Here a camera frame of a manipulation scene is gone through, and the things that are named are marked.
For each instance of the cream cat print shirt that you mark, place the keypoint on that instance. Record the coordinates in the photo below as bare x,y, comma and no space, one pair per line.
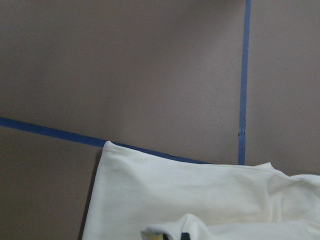
139,196

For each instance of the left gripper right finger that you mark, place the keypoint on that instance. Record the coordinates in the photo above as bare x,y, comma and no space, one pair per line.
185,236

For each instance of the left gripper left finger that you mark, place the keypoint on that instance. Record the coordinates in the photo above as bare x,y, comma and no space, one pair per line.
162,236

